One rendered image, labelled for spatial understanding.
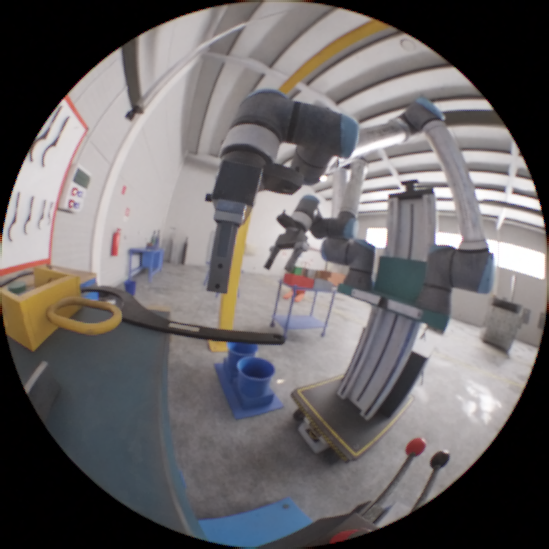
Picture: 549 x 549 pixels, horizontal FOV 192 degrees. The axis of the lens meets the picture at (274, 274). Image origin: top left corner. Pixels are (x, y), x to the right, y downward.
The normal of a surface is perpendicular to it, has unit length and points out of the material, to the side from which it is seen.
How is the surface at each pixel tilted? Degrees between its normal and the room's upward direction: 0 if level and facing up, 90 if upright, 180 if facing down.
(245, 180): 90
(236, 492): 0
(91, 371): 0
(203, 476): 0
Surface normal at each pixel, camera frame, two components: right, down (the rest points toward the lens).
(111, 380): 0.18, -0.98
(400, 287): -0.90, -0.13
